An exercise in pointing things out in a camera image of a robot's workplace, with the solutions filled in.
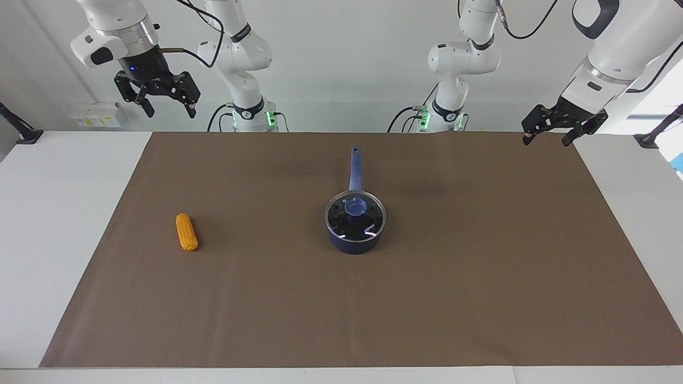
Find white wall socket box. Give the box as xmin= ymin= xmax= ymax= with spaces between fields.
xmin=71 ymin=102 xmax=122 ymax=129

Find glass lid with blue knob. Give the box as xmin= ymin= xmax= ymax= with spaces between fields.
xmin=324 ymin=190 xmax=387 ymax=243

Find black left arm gripper cable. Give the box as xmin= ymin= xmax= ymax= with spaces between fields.
xmin=494 ymin=0 xmax=683 ymax=94

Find brown table mat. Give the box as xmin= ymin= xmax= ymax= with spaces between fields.
xmin=39 ymin=131 xmax=683 ymax=369

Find black right arm base cables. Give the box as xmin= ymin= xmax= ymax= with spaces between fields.
xmin=207 ymin=103 xmax=290 ymax=133

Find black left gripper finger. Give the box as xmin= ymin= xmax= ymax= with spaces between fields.
xmin=521 ymin=105 xmax=558 ymax=146
xmin=561 ymin=116 xmax=601 ymax=148

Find black arm gripper cable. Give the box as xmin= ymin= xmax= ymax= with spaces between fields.
xmin=159 ymin=0 xmax=226 ymax=69
xmin=494 ymin=0 xmax=683 ymax=94

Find black right arm gripper cable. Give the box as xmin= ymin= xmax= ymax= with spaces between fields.
xmin=159 ymin=0 xmax=226 ymax=69

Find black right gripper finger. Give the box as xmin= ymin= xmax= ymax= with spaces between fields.
xmin=114 ymin=74 xmax=156 ymax=118
xmin=178 ymin=71 xmax=201 ymax=119

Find yellow corn cob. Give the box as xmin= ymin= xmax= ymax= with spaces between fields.
xmin=176 ymin=213 xmax=199 ymax=252

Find dark blue pot with handle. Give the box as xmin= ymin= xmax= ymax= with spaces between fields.
xmin=325 ymin=147 xmax=387 ymax=255

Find black clamp stand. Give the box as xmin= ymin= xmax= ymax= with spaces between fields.
xmin=0 ymin=101 xmax=44 ymax=145
xmin=634 ymin=103 xmax=683 ymax=149

